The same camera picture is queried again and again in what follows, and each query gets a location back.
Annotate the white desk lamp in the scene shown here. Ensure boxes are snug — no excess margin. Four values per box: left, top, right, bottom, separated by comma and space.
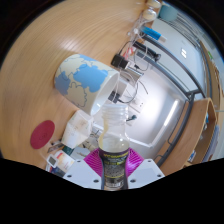
163, 99, 180, 128

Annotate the teal pillow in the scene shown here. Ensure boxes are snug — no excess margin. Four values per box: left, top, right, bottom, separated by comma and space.
158, 3, 179, 23

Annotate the small black adapter cube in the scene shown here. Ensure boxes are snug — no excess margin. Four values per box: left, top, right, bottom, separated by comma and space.
110, 53, 126, 68

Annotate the clear bottle with dark label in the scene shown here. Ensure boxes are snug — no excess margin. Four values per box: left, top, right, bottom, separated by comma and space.
98, 103, 131, 191

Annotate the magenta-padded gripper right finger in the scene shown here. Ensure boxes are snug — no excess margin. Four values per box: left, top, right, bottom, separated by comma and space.
126, 148, 165, 190

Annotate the white tape roll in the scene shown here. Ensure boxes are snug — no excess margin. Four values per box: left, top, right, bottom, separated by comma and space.
142, 8, 158, 22
146, 0, 163, 9

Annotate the small blue bottle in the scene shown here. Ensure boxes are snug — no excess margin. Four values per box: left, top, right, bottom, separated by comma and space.
139, 26, 167, 43

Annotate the grey metal shelf frame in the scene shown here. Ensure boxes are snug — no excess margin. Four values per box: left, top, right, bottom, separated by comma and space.
134, 33, 206, 168

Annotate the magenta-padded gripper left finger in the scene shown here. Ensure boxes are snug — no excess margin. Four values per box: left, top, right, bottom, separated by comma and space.
63, 148, 104, 190

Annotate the black electric shaver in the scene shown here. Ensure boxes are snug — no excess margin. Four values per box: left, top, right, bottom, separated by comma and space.
133, 40, 162, 61

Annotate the flat round red coaster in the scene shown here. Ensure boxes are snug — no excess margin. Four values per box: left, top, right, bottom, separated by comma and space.
29, 119, 56, 150

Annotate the cream mug with blue patches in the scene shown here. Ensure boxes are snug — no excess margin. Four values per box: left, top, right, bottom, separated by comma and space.
54, 53, 120, 117

